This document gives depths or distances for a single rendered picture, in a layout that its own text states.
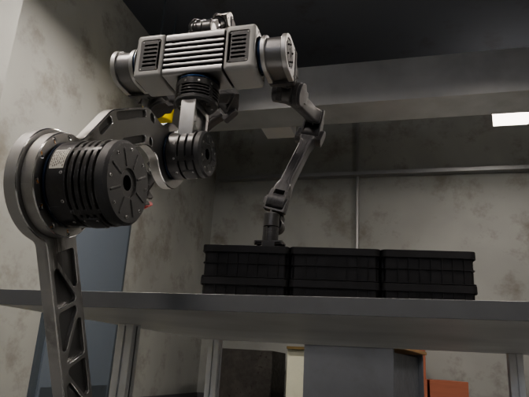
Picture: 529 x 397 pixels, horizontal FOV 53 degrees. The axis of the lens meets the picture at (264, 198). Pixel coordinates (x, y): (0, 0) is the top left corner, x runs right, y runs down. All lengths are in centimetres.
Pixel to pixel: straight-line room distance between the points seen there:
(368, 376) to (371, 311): 276
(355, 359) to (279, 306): 277
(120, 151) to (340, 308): 58
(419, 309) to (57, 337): 77
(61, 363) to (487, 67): 596
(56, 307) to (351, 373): 301
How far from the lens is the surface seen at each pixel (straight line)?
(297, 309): 123
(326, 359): 404
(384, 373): 393
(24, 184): 111
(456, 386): 674
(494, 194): 889
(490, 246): 866
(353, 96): 650
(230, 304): 127
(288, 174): 198
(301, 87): 180
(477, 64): 666
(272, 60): 163
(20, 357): 530
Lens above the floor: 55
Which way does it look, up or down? 17 degrees up
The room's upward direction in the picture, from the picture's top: 3 degrees clockwise
